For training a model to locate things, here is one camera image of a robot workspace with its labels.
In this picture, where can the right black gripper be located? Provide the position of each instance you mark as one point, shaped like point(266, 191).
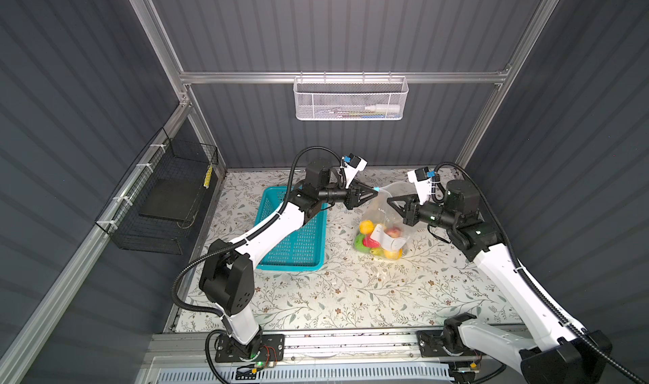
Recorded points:
point(411, 208)

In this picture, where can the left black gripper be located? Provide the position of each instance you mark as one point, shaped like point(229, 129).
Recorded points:
point(351, 195)

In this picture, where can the yellow lemon toy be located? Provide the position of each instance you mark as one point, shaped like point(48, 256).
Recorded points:
point(366, 227)

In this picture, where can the clear zip top bag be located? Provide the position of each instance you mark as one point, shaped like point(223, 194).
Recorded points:
point(380, 213)

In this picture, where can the red strawberry toy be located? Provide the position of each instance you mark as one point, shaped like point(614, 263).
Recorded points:
point(394, 232)
point(370, 243)

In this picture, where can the green apple toy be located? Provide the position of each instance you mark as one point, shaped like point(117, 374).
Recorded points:
point(359, 244)

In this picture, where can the teal plastic basket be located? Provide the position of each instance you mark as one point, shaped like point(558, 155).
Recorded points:
point(304, 250)

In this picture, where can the orange yellow round fruit toy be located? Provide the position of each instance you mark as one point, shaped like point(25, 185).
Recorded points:
point(393, 254)

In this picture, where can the green pear toy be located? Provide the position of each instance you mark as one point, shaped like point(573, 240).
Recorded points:
point(377, 252)

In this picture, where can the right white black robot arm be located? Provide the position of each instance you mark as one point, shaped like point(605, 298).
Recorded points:
point(559, 349)

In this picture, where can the yellow black marker pen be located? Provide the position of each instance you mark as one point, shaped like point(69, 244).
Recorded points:
point(207, 178)

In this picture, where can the white perforated vent strip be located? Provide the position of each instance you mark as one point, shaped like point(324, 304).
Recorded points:
point(392, 372)

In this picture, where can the black foam pad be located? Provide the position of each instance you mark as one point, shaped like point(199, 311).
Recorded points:
point(170, 199)

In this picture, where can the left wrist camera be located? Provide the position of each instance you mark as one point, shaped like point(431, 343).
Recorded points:
point(351, 165)

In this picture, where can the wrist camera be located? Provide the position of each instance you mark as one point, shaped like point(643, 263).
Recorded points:
point(351, 165)
point(426, 183)

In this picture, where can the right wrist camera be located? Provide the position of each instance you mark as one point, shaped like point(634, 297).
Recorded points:
point(426, 183)

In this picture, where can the white wire mesh basket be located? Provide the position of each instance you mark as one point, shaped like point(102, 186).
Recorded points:
point(350, 99)

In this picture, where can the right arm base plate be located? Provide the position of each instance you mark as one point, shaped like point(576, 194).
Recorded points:
point(441, 344)

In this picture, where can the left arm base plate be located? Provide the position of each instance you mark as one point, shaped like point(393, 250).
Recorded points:
point(249, 347)

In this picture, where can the black wire basket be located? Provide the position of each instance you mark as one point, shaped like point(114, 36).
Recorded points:
point(172, 158)

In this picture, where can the aluminium mounting rail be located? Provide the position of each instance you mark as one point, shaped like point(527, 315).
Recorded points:
point(361, 345)

